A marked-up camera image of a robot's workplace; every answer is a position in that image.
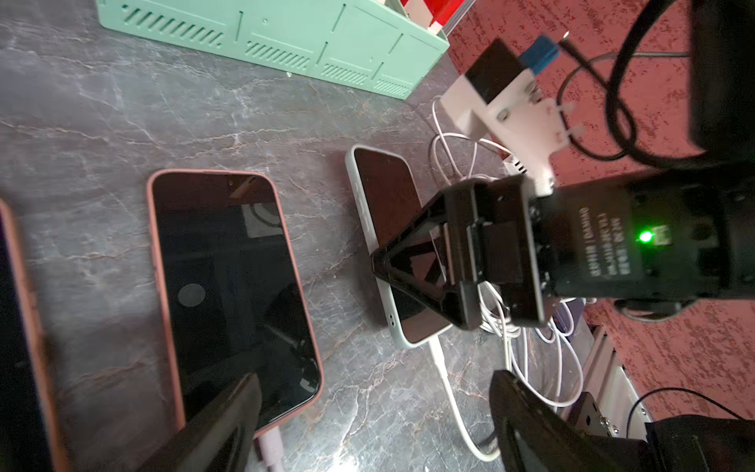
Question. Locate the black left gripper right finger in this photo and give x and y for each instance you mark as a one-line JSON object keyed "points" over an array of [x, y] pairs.
{"points": [[531, 437]]}

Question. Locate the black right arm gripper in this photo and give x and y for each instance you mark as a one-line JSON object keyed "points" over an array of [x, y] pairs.
{"points": [[653, 244]]}

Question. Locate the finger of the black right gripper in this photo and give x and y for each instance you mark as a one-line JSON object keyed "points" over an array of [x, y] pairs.
{"points": [[430, 260]]}

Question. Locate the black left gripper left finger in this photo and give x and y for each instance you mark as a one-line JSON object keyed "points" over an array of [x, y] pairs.
{"points": [[220, 437]]}

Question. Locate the white case phone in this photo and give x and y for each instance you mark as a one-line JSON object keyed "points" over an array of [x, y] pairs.
{"points": [[387, 200]]}

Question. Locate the pink case phone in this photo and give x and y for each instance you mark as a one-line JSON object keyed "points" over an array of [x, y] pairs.
{"points": [[230, 294]]}

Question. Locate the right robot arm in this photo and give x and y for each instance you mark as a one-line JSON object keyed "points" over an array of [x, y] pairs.
{"points": [[721, 124]]}

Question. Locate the dark phone far left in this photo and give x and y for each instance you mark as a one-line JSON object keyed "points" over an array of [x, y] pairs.
{"points": [[31, 438]]}

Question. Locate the green file organizer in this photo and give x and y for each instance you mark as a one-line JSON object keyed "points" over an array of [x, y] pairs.
{"points": [[369, 45]]}

